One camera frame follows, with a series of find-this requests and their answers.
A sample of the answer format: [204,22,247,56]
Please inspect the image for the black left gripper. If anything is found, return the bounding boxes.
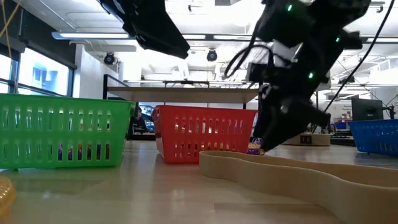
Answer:
[99,0,190,60]

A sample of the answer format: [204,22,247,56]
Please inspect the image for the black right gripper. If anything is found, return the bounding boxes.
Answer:
[248,62,331,152]

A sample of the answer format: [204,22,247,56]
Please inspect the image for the wooden shelf riser black legs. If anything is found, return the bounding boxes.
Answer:
[102,73,264,141]

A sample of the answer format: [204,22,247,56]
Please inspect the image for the beige curved track piece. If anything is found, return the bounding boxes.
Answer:
[198,150,398,224]

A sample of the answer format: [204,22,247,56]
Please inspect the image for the ceiling light strip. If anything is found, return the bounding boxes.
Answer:
[51,30,274,41]

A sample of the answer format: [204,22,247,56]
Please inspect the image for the red plastic basket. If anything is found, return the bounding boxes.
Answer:
[151,105,259,165]

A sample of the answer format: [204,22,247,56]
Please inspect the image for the black computer monitor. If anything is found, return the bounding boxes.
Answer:
[351,97,384,122]

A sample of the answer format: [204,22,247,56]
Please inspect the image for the person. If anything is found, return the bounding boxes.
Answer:
[128,106,149,135]

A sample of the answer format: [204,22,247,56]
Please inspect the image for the blue plastic basket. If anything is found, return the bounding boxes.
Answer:
[348,119,398,156]

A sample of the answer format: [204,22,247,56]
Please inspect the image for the large window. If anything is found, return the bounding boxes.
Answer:
[0,46,75,97]

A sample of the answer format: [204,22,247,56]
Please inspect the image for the green plastic basket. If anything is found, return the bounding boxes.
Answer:
[0,93,137,170]

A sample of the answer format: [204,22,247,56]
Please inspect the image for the amber spiral wrist coil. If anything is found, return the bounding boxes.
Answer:
[0,175,17,216]

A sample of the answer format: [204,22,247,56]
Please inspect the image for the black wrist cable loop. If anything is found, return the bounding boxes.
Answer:
[223,43,274,80]

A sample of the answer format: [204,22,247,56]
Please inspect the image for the long black cable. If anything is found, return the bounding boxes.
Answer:
[322,0,398,114]

